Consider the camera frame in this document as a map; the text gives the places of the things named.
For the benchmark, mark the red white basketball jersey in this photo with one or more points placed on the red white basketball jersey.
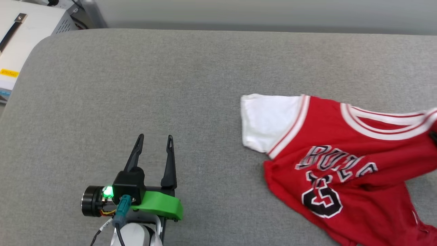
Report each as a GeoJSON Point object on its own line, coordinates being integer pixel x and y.
{"type": "Point", "coordinates": [341, 143]}

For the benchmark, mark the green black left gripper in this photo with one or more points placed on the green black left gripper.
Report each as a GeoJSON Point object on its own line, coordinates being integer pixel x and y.
{"type": "Point", "coordinates": [158, 204]}

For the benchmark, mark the grey metal desk frame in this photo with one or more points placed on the grey metal desk frame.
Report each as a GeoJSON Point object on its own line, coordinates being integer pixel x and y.
{"type": "Point", "coordinates": [94, 13]}

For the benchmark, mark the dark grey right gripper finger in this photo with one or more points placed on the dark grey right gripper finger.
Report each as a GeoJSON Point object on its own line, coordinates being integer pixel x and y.
{"type": "Point", "coordinates": [434, 137]}

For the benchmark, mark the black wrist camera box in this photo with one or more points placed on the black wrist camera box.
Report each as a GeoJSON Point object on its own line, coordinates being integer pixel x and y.
{"type": "Point", "coordinates": [129, 182]}

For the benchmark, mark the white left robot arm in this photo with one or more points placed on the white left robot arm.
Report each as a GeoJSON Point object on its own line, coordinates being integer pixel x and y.
{"type": "Point", "coordinates": [135, 236]}

